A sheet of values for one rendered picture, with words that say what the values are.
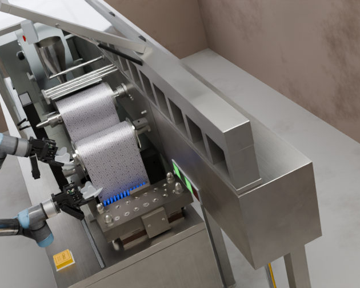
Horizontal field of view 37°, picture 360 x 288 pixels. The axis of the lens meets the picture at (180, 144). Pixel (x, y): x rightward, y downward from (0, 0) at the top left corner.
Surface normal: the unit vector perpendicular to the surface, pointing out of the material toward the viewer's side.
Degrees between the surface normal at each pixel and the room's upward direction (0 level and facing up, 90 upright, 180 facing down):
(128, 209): 0
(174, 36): 90
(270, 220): 90
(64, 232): 0
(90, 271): 0
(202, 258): 90
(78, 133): 92
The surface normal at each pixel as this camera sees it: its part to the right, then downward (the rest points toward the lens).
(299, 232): 0.38, 0.43
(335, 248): -0.24, -0.81
